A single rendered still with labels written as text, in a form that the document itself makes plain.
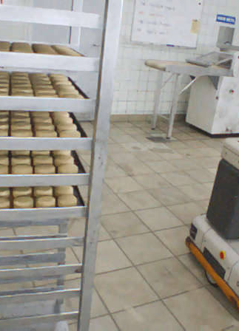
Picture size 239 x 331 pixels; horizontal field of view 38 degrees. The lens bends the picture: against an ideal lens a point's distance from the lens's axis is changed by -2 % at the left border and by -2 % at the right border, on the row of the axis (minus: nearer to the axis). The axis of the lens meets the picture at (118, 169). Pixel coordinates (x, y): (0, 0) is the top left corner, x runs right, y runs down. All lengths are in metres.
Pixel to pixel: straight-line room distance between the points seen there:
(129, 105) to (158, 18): 1.27
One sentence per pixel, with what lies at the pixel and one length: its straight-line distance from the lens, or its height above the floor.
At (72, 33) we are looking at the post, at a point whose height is 1.28.
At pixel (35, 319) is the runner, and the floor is 0.52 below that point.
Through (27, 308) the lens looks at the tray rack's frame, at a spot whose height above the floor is 0.15.
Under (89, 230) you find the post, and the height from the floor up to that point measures 0.84.
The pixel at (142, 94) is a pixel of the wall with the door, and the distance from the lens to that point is 5.23.
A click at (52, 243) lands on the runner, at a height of 0.78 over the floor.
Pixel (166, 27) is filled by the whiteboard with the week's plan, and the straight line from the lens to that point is 5.27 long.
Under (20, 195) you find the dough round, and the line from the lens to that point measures 0.96.
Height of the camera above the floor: 1.32
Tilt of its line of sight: 23 degrees down
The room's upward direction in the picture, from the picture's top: 7 degrees clockwise
